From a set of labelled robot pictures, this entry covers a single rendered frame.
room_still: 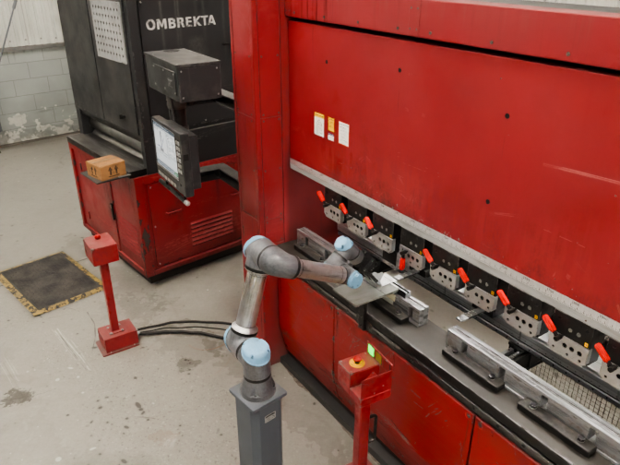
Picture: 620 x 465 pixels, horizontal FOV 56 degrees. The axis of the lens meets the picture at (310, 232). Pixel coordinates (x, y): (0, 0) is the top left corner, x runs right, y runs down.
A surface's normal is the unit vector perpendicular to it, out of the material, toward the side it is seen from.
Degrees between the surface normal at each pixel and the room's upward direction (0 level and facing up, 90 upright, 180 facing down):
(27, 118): 90
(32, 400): 0
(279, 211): 90
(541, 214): 90
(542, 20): 90
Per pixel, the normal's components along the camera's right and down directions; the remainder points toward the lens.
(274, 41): 0.55, 0.36
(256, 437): -0.07, 0.43
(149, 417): 0.00, -0.90
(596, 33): -0.83, 0.24
